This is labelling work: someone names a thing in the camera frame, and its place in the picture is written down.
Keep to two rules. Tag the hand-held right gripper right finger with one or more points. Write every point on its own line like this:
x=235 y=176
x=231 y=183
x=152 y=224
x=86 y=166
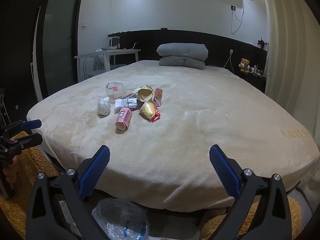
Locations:
x=225 y=172

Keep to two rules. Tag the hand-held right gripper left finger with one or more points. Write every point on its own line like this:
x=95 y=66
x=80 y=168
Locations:
x=96 y=170

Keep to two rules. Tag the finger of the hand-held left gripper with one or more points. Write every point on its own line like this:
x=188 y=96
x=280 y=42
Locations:
x=31 y=124
x=28 y=140

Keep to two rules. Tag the bin with clear liner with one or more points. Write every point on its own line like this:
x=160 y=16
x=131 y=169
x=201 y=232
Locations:
x=120 y=220

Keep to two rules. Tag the pink cylindrical can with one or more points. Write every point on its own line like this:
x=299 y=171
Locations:
x=123 y=118

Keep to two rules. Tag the white plastic bag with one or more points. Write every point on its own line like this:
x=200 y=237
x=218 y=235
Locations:
x=103 y=106

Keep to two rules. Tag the white paper packet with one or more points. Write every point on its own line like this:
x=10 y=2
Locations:
x=125 y=103

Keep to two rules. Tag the yellow red snack bag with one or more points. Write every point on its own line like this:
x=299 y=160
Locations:
x=149 y=111

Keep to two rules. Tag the dark brown wrapper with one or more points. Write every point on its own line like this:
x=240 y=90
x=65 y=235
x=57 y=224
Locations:
x=129 y=95

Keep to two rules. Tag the clear plastic cup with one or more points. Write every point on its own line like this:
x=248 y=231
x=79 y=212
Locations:
x=117 y=91

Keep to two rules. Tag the beige paper bag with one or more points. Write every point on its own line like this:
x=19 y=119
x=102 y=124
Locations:
x=145 y=93

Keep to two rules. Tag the pink snack packet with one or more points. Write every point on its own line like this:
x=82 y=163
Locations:
x=158 y=97

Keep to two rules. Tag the person's left hand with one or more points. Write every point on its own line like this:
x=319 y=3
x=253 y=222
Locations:
x=10 y=173

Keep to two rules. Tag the bed with cream blanket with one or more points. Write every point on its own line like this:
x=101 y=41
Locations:
x=200 y=130

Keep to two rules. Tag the orange shaggy rug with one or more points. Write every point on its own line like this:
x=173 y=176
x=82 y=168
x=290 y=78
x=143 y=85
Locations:
x=22 y=205

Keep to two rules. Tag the black board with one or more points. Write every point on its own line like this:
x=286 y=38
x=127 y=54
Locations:
x=17 y=55

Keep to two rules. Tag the grey chair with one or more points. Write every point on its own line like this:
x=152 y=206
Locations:
x=93 y=59

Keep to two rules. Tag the frosted glass door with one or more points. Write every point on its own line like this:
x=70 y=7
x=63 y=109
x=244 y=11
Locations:
x=60 y=30

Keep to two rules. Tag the cluster of small bottles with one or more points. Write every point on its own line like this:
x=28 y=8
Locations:
x=256 y=71

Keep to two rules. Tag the brown teddy bear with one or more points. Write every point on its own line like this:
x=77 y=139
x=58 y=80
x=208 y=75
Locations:
x=244 y=65

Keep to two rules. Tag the white desk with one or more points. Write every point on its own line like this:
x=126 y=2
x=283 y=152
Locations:
x=120 y=51

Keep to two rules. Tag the white desktop appliance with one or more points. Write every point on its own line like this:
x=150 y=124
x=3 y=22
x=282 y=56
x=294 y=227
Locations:
x=113 y=42

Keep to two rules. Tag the grey pillows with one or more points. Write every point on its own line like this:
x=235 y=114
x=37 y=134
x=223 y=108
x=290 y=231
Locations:
x=182 y=53

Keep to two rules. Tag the black headboard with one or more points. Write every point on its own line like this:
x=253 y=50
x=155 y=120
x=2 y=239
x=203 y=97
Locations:
x=225 y=45

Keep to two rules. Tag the cream curtain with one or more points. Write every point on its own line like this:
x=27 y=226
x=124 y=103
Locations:
x=287 y=55

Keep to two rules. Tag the dark potted plant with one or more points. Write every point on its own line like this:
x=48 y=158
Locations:
x=262 y=43

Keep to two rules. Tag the wall socket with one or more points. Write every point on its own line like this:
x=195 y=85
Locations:
x=233 y=7

